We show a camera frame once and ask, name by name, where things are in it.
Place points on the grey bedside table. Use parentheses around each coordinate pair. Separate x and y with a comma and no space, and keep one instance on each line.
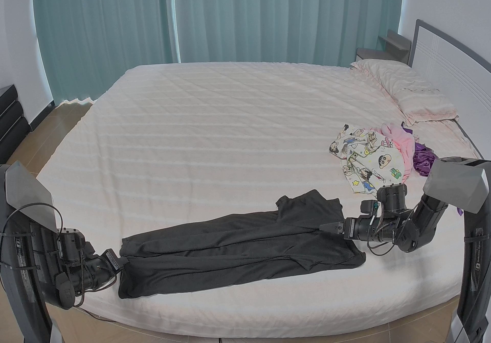
(381,54)

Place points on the black chest of drawers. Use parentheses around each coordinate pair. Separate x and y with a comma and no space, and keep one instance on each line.
(13,118)

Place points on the pink garment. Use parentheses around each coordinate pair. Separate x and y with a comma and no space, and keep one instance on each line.
(402,141)

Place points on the blue-green curtain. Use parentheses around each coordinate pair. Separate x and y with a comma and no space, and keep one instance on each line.
(107,19)
(287,3)

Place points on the bed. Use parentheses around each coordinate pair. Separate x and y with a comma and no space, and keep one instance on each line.
(211,122)

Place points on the black T-shirt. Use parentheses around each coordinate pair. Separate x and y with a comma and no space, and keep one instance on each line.
(238,253)

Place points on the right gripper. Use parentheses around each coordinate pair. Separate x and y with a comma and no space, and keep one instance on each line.
(356,228)

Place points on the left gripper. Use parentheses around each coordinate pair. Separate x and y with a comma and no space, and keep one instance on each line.
(99,268)

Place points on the white printed pyjama top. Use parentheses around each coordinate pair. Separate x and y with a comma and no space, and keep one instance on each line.
(368,165)

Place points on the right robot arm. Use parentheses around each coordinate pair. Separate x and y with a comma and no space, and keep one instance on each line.
(460,180)

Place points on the purple garment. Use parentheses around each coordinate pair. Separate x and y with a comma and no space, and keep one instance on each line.
(424,161)

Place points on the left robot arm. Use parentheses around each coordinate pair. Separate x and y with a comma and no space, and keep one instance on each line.
(27,257)

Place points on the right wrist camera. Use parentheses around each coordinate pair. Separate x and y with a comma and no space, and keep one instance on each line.
(369,207)

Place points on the pale pink pillow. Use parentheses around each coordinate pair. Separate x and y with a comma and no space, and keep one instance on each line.
(414,92)

